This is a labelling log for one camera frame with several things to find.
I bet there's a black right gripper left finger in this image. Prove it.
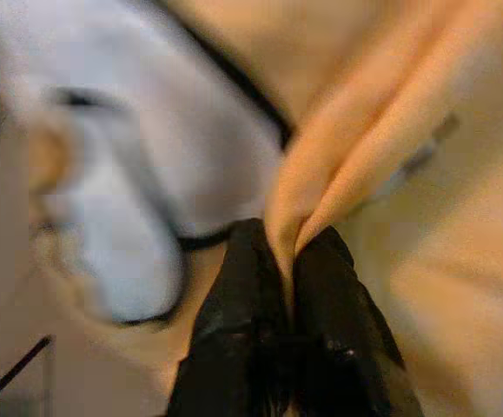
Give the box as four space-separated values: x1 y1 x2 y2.
166 216 295 417

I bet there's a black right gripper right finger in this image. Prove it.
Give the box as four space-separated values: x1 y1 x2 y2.
294 224 426 417

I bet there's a yellow cartoon print blanket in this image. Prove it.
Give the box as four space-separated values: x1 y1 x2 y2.
0 0 503 417

